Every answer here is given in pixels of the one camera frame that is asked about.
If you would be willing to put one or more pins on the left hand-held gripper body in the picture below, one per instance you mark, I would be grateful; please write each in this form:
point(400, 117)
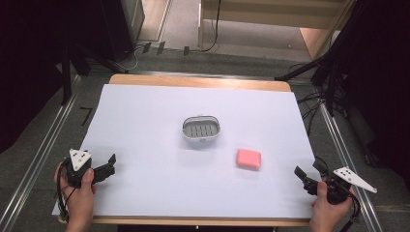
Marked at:
point(77, 170)

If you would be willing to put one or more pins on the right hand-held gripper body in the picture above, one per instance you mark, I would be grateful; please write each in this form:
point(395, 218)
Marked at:
point(341, 187)

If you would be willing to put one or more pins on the person's right hand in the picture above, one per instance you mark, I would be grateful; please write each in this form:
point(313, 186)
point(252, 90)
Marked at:
point(327, 212)

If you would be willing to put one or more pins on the person's left hand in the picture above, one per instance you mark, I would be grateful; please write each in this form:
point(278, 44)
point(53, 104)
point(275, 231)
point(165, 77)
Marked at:
point(79, 201)

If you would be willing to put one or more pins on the pink soap bar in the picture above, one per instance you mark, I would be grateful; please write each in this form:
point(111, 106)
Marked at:
point(248, 159)

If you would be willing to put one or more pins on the white paper sheet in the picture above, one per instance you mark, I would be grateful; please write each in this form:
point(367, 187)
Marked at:
point(180, 180)

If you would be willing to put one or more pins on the black stand leg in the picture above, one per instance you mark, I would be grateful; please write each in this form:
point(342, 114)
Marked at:
point(66, 77)
point(303, 69)

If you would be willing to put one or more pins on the grey soap dish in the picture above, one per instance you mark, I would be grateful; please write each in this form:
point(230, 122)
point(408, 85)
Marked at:
point(201, 129)

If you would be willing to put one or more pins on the black curtain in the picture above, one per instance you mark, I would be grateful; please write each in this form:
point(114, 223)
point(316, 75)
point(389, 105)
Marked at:
point(32, 64)
point(380, 80)

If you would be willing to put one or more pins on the wooden table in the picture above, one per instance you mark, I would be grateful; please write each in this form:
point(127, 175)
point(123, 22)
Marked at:
point(199, 81)

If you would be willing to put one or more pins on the metal floor rail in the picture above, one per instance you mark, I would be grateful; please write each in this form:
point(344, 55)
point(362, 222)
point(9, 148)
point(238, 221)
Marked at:
point(35, 161)
point(348, 154)

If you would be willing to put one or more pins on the light wooden frame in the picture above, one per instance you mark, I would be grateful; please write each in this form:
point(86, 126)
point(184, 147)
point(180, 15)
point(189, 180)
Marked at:
point(257, 13)

